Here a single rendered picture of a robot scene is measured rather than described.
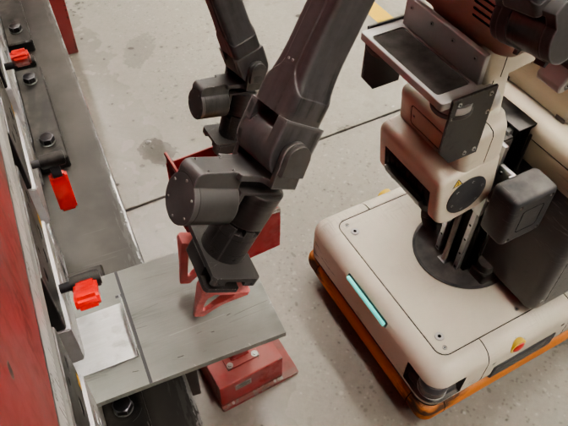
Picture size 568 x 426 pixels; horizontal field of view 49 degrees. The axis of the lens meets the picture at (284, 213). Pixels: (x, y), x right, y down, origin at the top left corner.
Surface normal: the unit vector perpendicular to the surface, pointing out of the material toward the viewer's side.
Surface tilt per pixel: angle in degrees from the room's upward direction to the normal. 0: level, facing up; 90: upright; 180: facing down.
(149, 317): 0
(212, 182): 83
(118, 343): 2
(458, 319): 0
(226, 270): 29
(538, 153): 90
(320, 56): 78
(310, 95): 68
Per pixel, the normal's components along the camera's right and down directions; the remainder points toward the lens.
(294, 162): 0.57, 0.53
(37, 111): 0.02, -0.65
